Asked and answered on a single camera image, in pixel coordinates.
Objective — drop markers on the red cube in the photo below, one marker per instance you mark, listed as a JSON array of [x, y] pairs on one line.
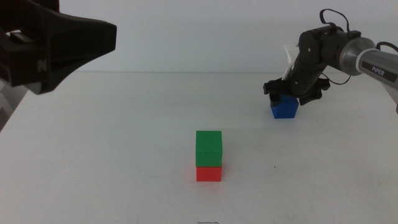
[[209, 174]]

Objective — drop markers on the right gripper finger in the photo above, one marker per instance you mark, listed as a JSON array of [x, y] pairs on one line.
[[275, 100], [309, 99]]

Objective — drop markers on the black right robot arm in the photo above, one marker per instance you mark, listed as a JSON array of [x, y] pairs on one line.
[[326, 49]]

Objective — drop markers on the green cube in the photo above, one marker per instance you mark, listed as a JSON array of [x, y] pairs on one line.
[[209, 149]]

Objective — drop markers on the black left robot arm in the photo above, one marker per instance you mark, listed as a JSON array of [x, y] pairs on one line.
[[56, 40]]

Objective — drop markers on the blue cube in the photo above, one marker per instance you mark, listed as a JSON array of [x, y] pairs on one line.
[[286, 109]]

